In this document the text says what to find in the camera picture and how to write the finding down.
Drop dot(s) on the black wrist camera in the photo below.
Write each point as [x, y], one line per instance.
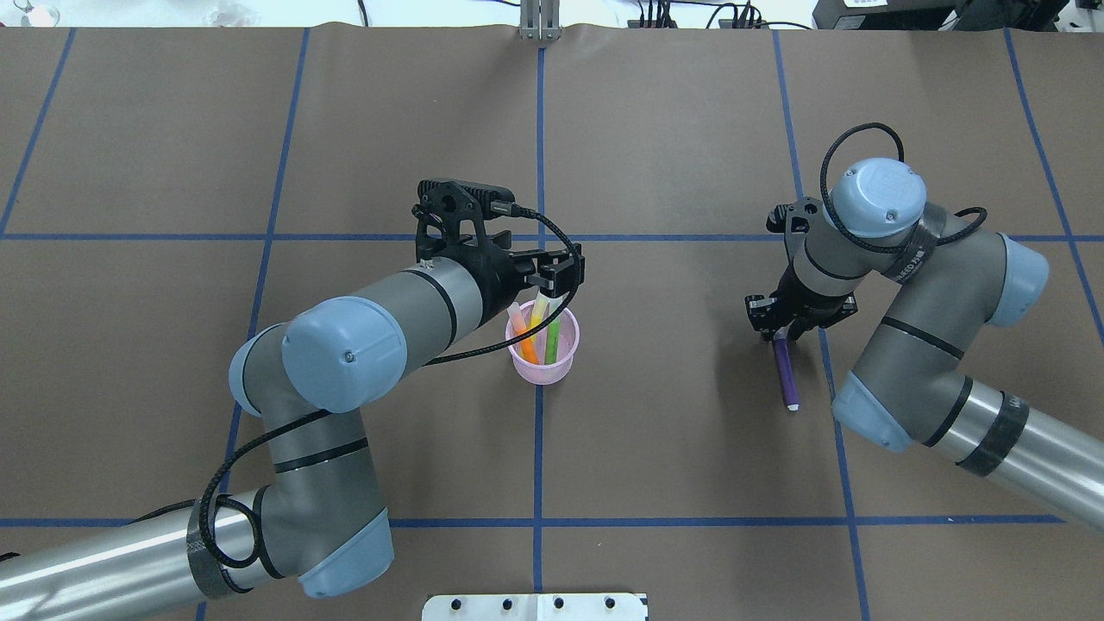
[793, 221]
[452, 213]

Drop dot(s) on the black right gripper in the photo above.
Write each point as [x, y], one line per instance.
[800, 304]

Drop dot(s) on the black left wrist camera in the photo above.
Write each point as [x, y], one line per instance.
[452, 213]

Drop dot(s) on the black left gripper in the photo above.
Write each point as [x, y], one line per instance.
[498, 282]

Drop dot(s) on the yellow highlighter pen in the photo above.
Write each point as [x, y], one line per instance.
[538, 313]

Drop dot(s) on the green highlighter pen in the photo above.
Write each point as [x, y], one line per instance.
[552, 342]

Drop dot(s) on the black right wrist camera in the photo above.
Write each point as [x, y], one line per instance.
[793, 221]

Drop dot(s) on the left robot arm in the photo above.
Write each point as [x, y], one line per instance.
[302, 500]

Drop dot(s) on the pink mesh pen holder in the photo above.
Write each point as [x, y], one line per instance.
[540, 374]

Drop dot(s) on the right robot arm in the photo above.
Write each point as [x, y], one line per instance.
[906, 387]

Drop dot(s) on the aluminium frame post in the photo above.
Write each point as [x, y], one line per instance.
[540, 20]

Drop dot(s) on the purple marker pen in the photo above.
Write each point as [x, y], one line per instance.
[785, 371]

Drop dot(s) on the white camera stand pillar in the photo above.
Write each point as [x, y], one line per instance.
[537, 606]

